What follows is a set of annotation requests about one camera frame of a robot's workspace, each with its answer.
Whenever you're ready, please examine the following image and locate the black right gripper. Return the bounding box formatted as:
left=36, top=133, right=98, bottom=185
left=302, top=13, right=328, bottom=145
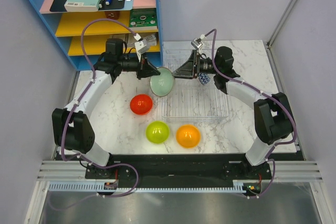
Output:
left=172, top=50, right=220, bottom=80

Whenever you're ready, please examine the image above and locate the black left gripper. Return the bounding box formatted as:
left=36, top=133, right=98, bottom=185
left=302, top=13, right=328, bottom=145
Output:
left=118, top=51, right=160, bottom=80

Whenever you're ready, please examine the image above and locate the blue patterned red-inside bowl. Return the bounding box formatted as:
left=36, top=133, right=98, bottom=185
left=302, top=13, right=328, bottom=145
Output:
left=198, top=73, right=211, bottom=85

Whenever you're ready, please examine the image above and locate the mint green flower bowl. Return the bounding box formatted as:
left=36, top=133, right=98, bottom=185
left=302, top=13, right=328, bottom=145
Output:
left=150, top=67, right=175, bottom=97

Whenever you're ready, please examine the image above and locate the red-orange bowl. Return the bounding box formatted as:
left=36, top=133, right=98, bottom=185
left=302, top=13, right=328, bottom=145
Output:
left=130, top=94, right=153, bottom=115

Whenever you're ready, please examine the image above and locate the lime green bowl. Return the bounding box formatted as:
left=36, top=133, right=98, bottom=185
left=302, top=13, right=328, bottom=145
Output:
left=145, top=121, right=170, bottom=144

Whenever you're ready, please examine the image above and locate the yellow-orange bowl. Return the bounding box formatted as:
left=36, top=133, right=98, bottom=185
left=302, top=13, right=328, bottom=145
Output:
left=176, top=124, right=201, bottom=148

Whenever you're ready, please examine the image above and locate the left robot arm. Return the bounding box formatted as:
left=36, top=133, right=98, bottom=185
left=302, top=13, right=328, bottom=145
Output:
left=52, top=38, right=160, bottom=178

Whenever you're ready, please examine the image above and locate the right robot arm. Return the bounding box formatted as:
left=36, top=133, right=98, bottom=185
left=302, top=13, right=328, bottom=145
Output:
left=172, top=46, right=296, bottom=179

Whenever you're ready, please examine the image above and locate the folded newspaper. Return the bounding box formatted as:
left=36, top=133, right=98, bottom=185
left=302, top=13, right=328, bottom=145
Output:
left=109, top=34, right=158, bottom=49

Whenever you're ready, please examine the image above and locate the green circuit board box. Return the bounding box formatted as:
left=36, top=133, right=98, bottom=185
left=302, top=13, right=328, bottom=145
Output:
left=129, top=8, right=158, bottom=31

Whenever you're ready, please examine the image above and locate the brown small box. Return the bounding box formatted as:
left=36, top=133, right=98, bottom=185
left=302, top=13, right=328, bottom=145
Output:
left=105, top=10, right=120, bottom=20

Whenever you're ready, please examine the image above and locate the black marker pen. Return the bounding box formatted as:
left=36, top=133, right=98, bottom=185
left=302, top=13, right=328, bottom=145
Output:
left=98, top=0, right=104, bottom=8

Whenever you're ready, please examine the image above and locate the blue shelf unit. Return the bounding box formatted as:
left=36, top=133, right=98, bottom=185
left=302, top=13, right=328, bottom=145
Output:
left=29, top=0, right=163, bottom=71

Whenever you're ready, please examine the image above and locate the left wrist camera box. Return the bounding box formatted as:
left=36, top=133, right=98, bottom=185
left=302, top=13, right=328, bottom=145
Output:
left=134, top=39, right=150, bottom=55

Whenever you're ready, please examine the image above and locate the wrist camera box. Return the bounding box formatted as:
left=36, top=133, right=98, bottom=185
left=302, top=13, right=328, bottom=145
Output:
left=134, top=39, right=150, bottom=55
left=191, top=38, right=204, bottom=52

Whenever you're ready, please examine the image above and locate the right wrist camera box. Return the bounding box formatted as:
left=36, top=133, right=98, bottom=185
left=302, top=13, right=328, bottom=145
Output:
left=191, top=38, right=204, bottom=52

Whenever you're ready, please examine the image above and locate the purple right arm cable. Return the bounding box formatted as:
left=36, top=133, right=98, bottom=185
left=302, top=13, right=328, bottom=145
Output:
left=202, top=28, right=299, bottom=199

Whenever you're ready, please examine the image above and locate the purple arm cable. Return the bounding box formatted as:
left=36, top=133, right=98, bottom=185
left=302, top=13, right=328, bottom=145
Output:
left=202, top=28, right=299, bottom=199
left=48, top=18, right=144, bottom=210

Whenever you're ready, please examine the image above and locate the white wire dish rack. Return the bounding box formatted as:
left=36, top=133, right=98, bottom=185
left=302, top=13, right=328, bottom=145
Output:
left=162, top=49, right=229, bottom=123

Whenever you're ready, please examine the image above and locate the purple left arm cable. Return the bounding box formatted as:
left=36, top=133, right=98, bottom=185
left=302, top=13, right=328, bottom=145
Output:
left=48, top=18, right=144, bottom=210

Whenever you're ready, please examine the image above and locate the black mounting base rail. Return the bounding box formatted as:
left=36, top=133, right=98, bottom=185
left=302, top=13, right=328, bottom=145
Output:
left=85, top=154, right=271, bottom=189

